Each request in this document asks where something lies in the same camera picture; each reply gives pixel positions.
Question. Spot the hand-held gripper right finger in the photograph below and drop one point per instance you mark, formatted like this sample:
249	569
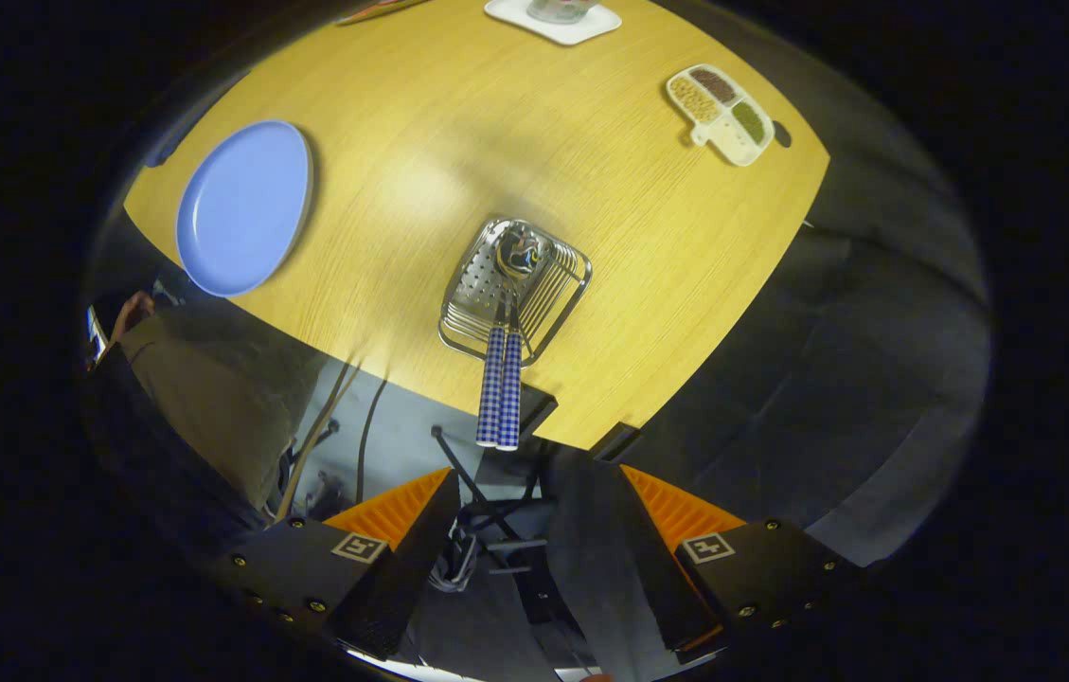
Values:
676	592

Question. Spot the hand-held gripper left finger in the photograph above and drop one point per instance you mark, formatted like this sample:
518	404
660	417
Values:
416	559

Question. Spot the black tripod stand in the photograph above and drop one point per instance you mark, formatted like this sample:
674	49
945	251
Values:
470	488

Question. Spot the person's khaki trousers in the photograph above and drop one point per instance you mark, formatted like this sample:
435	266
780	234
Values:
222	398

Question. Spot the smartphone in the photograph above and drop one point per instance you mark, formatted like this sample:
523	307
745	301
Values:
97	336

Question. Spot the blue round plate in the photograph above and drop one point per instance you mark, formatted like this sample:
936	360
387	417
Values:
240	208

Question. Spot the white divided bean tray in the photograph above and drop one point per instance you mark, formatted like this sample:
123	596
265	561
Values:
728	142

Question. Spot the plate of toy food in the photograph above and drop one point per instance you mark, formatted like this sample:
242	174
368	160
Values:
373	12

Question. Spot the white square coaster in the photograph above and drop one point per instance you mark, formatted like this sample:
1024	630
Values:
506	11

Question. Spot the small clear drink bottle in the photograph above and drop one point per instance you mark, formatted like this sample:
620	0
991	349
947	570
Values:
562	9

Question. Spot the black table bracket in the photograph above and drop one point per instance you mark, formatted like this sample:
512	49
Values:
536	412
614	440

